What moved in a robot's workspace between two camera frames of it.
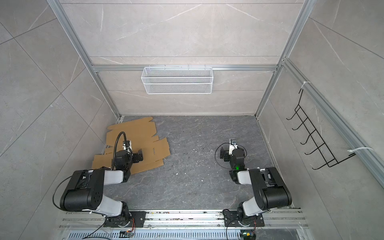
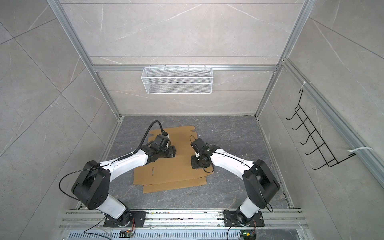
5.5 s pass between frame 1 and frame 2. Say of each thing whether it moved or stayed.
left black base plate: stayed
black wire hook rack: stayed
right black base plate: stayed
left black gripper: moved
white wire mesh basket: stayed
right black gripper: moved
